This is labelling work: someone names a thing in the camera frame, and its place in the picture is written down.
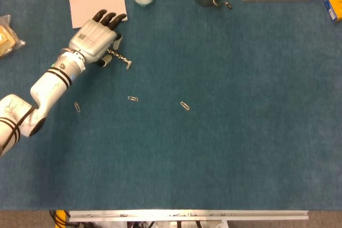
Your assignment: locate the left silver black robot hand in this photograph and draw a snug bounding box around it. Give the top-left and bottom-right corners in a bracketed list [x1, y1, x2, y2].
[68, 9, 128, 67]

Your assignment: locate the bread in clear bag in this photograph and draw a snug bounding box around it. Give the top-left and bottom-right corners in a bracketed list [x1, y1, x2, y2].
[0, 14, 26, 58]

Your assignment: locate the blue table cloth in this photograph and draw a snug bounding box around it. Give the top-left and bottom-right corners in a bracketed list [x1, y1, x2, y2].
[0, 0, 342, 211]

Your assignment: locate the black cable bundle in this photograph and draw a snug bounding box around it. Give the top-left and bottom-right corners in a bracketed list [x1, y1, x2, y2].
[49, 210, 71, 228]

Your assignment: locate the aluminium profile rail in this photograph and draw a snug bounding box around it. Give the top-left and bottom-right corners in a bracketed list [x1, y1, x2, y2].
[68, 210, 309, 223]

